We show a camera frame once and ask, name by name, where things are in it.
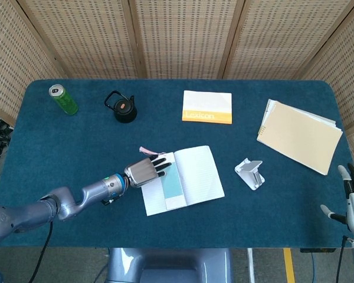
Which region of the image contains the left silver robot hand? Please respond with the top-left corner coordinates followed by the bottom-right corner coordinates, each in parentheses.
top-left (124, 156), bottom-right (172, 189)

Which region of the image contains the teal cream bookmark pink tassel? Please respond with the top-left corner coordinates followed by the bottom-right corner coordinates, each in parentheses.
top-left (139, 146), bottom-right (186, 211)

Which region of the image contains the yellow white Lexicon book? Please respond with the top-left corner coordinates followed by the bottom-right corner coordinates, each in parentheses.
top-left (182, 90), bottom-right (233, 125)

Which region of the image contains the open lined notebook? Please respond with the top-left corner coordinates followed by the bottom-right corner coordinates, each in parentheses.
top-left (140, 144), bottom-right (225, 217)

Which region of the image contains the black cast iron teapot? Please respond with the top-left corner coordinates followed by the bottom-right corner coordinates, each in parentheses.
top-left (104, 90), bottom-right (138, 124)

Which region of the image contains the dark blue table cloth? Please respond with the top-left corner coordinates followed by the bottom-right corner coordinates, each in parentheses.
top-left (0, 78), bottom-right (354, 250)

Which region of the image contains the beige cover spiral notebook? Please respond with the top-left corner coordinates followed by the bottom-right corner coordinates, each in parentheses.
top-left (256, 101), bottom-right (343, 176)

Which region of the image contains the grey robot torso base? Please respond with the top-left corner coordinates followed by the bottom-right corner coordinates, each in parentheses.
top-left (106, 247), bottom-right (234, 283)

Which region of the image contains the green drink can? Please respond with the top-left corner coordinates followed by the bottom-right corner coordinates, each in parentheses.
top-left (48, 84), bottom-right (79, 116)

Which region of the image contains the white folding phone stand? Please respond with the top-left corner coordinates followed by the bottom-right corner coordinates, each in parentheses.
top-left (234, 157), bottom-right (266, 192)

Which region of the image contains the white table leg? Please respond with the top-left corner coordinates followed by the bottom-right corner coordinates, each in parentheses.
top-left (247, 248), bottom-right (255, 283)

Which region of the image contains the white paper spiral notebook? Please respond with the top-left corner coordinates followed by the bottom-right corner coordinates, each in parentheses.
top-left (258, 98), bottom-right (337, 130)

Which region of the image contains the woven wooden folding screen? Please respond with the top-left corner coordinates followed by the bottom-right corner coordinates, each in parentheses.
top-left (0, 0), bottom-right (354, 166)

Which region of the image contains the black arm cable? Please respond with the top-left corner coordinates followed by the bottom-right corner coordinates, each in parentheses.
top-left (336, 235), bottom-right (353, 283)
top-left (28, 221), bottom-right (54, 283)

